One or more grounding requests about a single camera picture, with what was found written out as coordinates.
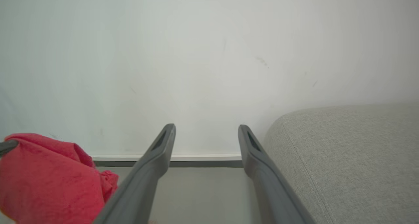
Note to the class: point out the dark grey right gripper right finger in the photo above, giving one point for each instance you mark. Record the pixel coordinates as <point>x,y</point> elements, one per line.
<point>268,188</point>

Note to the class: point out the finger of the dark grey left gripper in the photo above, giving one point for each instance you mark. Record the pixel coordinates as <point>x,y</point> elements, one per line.
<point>140,184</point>

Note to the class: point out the dark grey pointed right gripper left finger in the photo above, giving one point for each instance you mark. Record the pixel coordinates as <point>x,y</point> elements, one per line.
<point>6,146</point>

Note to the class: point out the red cloth garment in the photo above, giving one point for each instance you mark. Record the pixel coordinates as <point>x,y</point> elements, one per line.
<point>49,181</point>

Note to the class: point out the white grey baseboard strip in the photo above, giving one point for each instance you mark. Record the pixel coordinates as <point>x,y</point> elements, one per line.
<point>199,160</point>

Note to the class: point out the grey fabric cushion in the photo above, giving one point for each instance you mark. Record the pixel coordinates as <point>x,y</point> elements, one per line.
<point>353,165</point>

